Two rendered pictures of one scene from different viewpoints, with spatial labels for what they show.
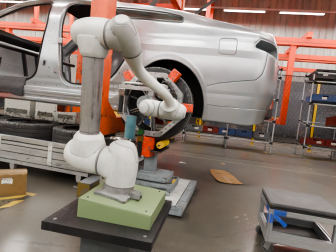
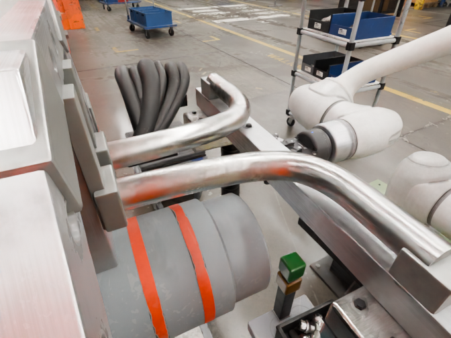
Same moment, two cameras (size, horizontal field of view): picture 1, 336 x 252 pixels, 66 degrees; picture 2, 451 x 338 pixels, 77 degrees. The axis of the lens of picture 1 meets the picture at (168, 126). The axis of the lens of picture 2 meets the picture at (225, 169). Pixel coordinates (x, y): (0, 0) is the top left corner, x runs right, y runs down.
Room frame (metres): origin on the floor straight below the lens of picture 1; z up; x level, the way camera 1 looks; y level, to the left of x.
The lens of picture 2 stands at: (2.24, 0.38, 1.14)
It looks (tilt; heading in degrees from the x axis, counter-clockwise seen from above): 36 degrees down; 232
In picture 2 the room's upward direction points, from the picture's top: straight up
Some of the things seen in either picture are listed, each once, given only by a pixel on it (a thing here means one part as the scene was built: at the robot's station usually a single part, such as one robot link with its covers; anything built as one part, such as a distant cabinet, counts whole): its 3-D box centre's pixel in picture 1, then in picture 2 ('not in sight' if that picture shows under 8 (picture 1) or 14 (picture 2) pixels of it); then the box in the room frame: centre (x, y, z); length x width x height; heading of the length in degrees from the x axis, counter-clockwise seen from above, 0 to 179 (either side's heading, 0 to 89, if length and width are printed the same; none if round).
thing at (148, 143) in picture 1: (148, 145); not in sight; (2.28, 0.16, 0.48); 0.16 x 0.12 x 0.17; 166
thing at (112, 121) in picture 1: (111, 115); not in sight; (2.67, 0.59, 0.69); 0.52 x 0.17 x 0.35; 166
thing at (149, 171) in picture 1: (150, 161); not in sight; (2.41, 0.13, 0.32); 0.40 x 0.30 x 0.28; 76
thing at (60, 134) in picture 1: (84, 139); not in sight; (2.85, 0.90, 0.39); 0.66 x 0.66 x 0.24
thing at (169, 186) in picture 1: (148, 180); not in sight; (2.41, 0.13, 0.13); 0.50 x 0.36 x 0.10; 76
